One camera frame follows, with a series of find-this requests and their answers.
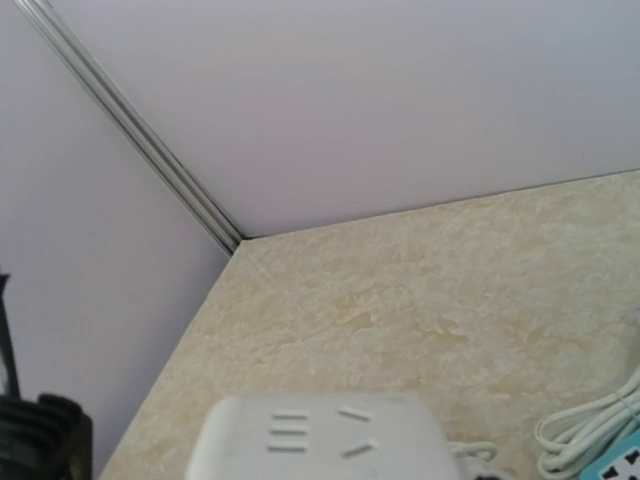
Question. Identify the white cartoon charger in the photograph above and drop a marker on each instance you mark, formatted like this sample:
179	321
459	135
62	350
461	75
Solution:
331	436

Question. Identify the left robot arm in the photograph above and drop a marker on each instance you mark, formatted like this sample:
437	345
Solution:
48	438

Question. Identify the teal power strip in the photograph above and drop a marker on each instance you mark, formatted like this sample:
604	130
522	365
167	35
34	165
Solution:
621	462

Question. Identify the left aluminium post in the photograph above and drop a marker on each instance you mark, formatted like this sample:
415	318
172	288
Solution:
161	159

